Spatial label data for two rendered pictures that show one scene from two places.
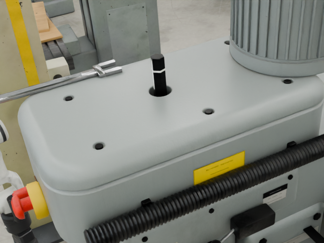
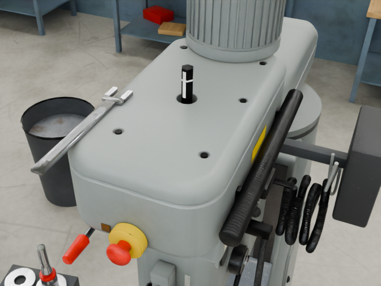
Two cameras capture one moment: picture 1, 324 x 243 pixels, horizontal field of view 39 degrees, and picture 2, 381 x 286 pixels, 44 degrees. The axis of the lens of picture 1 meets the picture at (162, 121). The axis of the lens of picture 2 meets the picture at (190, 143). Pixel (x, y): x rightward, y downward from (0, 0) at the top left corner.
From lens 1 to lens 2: 51 cm
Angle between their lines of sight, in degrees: 36
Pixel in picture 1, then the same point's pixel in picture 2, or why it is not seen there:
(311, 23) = (275, 13)
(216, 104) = (242, 93)
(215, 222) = not seen: hidden behind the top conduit
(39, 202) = (142, 238)
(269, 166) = (283, 129)
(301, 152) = (290, 113)
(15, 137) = not seen: outside the picture
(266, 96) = (265, 77)
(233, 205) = not seen: hidden behind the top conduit
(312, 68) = (274, 49)
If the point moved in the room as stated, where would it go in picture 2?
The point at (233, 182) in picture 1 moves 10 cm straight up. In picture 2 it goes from (275, 148) to (283, 102)
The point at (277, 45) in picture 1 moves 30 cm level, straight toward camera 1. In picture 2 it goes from (254, 36) to (369, 113)
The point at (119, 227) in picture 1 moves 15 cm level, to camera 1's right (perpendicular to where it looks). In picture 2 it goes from (244, 214) to (301, 171)
